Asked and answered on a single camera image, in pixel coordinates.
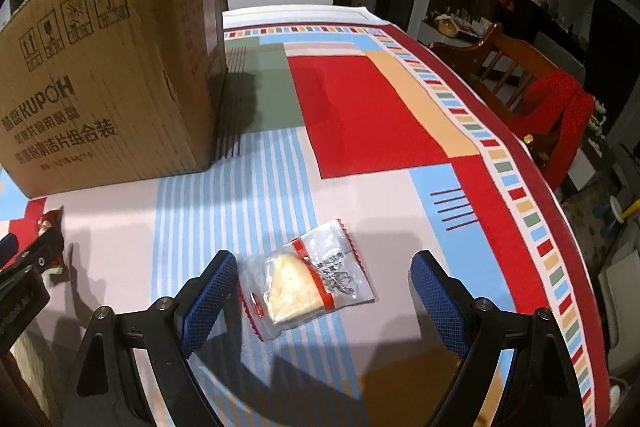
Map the clear pastry snack packet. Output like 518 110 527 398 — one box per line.
236 218 376 342

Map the brown wooden chair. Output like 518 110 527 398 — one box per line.
429 23 596 188

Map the colourful block pattern tablecloth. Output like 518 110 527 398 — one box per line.
0 24 613 427

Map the white plastic bin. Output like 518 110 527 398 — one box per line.
600 252 640 358

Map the dark sideboard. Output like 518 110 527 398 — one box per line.
510 0 601 52

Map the yellow and white plastic toy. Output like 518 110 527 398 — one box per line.
592 194 640 225

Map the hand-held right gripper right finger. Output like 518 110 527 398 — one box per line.
410 249 576 427

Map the dark red snack packet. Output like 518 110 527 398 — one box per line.
36 206 66 283

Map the cardboard box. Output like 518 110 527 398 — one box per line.
0 0 230 198

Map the grey upholstered chair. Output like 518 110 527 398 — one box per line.
532 31 587 80

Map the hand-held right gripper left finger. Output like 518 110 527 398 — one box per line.
60 249 238 427

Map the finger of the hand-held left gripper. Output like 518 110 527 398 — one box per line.
0 234 20 269
0 229 65 288

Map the red cloth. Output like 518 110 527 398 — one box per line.
522 69 596 190

